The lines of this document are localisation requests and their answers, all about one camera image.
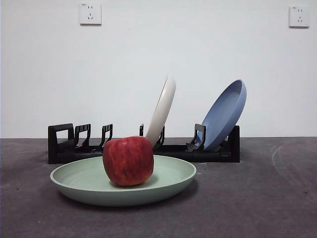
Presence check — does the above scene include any red apple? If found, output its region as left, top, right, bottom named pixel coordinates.
left=102, top=135, right=155, bottom=187

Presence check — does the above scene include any green plate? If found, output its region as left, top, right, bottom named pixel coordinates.
left=50, top=155, right=198, bottom=207

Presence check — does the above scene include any beige plate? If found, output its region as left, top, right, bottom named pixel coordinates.
left=144, top=75, right=176, bottom=149

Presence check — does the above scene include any blue plate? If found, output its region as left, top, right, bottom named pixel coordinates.
left=201, top=79, right=247, bottom=151

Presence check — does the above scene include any black plate rack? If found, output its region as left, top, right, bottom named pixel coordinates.
left=47, top=122, right=240, bottom=164

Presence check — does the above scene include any white wall outlet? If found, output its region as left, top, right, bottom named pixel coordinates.
left=288, top=6, right=310, bottom=28
left=79, top=2, right=102, bottom=26

